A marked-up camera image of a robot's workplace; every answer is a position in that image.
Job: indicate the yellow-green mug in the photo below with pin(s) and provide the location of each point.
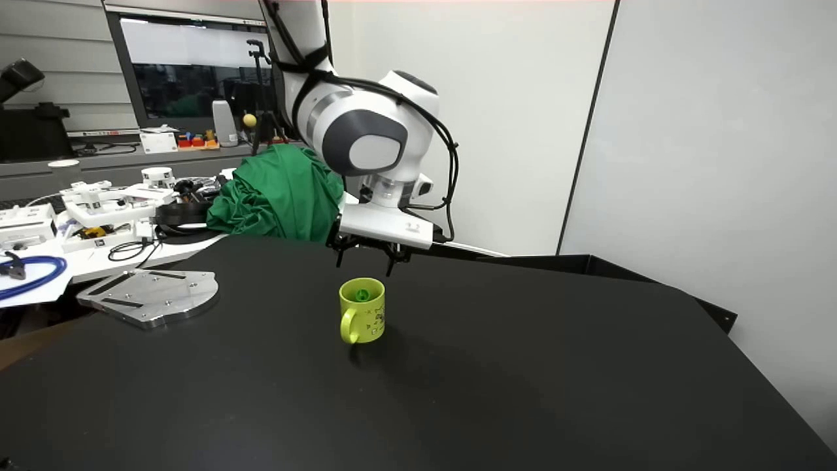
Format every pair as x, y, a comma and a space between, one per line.
370, 320

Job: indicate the white plastic device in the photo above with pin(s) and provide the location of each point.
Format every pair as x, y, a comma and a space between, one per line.
105, 201

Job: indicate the grey counter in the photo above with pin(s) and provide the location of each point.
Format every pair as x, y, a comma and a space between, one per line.
105, 171

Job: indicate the black tripod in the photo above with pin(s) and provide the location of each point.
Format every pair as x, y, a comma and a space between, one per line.
259, 86

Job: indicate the green cloth heap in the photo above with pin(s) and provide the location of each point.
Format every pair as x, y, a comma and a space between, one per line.
269, 200

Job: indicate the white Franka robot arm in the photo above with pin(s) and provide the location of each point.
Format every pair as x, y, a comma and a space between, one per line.
367, 132

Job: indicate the green glue stick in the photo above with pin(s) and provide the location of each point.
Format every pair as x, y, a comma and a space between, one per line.
360, 290

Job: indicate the yellow ball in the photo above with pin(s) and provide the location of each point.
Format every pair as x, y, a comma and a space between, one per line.
248, 120

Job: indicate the dark framed monitor screen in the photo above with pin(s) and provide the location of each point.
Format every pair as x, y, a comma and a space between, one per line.
191, 73

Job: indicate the white side table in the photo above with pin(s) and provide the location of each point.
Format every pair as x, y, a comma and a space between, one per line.
54, 252

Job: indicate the grey metal plate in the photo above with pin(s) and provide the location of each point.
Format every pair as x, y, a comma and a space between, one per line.
152, 290

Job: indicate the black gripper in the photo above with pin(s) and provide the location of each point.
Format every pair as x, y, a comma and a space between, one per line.
370, 242

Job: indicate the small white box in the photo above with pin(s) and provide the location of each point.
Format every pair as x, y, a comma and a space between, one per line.
157, 140

